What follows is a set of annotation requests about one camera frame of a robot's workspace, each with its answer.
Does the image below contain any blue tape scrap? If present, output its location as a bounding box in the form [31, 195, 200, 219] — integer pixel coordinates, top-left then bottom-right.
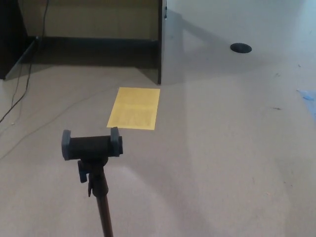
[296, 88, 316, 102]

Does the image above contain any black tripod with phone holder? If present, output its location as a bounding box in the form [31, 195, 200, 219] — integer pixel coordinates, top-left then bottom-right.
[60, 126, 123, 237]

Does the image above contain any yellow paper sheet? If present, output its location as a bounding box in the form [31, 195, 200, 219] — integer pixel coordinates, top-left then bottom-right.
[106, 86, 161, 131]

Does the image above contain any black round floor disc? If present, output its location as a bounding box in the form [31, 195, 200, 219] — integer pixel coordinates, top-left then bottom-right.
[230, 42, 253, 53]

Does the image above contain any long black power cable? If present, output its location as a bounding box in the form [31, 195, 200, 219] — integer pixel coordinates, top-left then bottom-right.
[0, 0, 49, 123]

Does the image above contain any short black power cable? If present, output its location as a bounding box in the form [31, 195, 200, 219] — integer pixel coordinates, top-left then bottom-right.
[9, 59, 23, 111]

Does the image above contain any dark wooden desk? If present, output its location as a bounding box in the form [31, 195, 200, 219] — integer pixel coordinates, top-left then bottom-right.
[0, 0, 169, 85]

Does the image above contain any thin grey floor cable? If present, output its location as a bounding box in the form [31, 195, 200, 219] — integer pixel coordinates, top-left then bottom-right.
[0, 85, 120, 160]

